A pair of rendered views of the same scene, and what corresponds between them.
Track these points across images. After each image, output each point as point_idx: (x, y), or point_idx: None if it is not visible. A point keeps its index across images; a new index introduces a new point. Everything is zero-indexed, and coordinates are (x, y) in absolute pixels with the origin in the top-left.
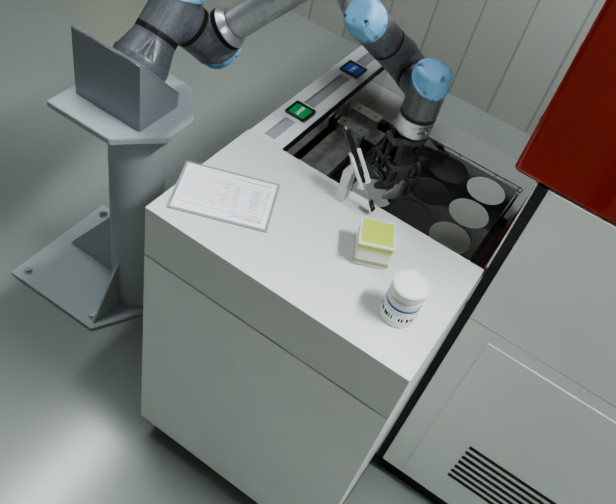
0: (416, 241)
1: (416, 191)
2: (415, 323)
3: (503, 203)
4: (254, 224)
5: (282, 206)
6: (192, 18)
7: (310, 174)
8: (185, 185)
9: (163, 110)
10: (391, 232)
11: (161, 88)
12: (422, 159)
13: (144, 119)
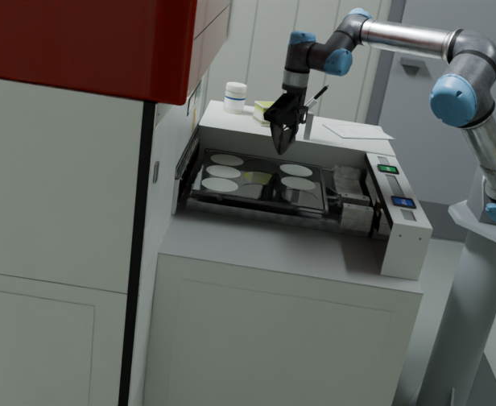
0: (246, 129)
1: (269, 176)
2: (221, 109)
3: (200, 180)
4: (330, 125)
5: (328, 132)
6: None
7: (334, 143)
8: (379, 132)
9: (475, 209)
10: (262, 104)
11: (481, 185)
12: (284, 192)
13: (469, 196)
